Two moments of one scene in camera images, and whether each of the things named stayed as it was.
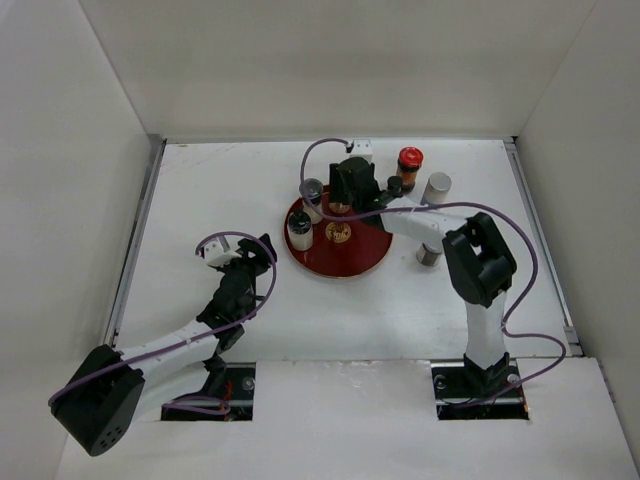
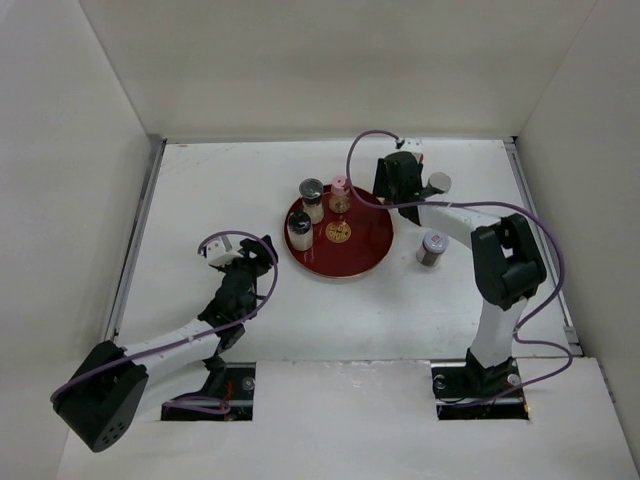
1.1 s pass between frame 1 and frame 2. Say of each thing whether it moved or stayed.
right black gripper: moved
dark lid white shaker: stayed
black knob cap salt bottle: stayed
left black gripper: stayed
